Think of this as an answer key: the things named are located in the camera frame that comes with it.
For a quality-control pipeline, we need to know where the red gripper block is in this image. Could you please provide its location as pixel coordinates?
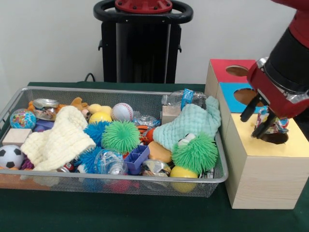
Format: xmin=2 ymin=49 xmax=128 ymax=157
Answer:
xmin=240 ymin=62 xmax=309 ymax=140

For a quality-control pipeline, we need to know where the colourful patterned knotted toy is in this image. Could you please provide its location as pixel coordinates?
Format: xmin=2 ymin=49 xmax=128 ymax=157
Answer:
xmin=256 ymin=107 xmax=290 ymax=138

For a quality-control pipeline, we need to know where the mint green muslin cloth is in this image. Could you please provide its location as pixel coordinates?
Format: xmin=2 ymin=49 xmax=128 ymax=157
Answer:
xmin=154 ymin=96 xmax=222 ymax=153

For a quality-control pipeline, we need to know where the green furry monster toy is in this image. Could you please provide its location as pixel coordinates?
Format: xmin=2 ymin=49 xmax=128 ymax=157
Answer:
xmin=172 ymin=133 xmax=219 ymax=174

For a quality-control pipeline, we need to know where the cream muslin cloth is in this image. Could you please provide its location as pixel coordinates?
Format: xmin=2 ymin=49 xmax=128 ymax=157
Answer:
xmin=21 ymin=106 xmax=97 ymax=172

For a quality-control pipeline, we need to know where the wooden box with three holes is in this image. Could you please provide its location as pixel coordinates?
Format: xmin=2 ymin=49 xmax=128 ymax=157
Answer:
xmin=204 ymin=59 xmax=309 ymax=209

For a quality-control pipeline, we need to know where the clear mesh bin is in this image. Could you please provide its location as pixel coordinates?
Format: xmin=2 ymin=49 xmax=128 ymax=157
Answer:
xmin=0 ymin=87 xmax=228 ymax=199

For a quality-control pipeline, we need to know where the green spiky rubber ball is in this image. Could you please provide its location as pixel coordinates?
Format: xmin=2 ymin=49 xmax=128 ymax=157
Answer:
xmin=101 ymin=121 xmax=141 ymax=155

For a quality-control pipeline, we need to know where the dark green table cloth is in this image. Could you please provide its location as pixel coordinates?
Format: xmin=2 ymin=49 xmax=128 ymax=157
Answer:
xmin=0 ymin=81 xmax=309 ymax=232

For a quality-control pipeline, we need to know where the plain yellow ball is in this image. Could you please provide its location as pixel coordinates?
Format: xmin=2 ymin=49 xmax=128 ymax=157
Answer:
xmin=88 ymin=111 xmax=112 ymax=124

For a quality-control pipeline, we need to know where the blue spiky rubber ball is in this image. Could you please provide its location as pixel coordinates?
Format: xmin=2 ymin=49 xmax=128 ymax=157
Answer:
xmin=84 ymin=121 xmax=112 ymax=145

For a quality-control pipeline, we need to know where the yellow plush animal toy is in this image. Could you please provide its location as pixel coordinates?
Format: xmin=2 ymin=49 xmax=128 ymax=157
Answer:
xmin=70 ymin=97 xmax=92 ymax=121

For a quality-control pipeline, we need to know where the small globe print ball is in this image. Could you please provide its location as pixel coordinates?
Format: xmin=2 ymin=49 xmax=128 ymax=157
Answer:
xmin=10 ymin=109 xmax=37 ymax=130

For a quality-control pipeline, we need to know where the small black white soccer ball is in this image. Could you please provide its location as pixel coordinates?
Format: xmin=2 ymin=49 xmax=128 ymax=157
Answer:
xmin=0 ymin=145 xmax=25 ymax=169

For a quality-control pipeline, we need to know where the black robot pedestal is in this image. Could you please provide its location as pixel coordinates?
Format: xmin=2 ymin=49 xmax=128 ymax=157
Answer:
xmin=93 ymin=0 xmax=194 ymax=84

